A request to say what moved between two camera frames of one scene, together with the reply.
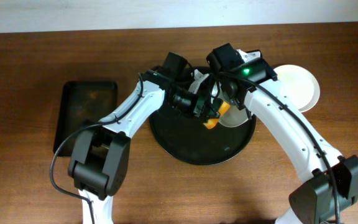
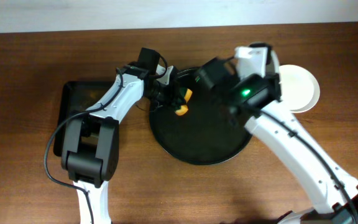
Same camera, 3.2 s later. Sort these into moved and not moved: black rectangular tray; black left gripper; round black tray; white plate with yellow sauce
Moved: black left gripper
Not moved: round black tray; white plate with yellow sauce; black rectangular tray
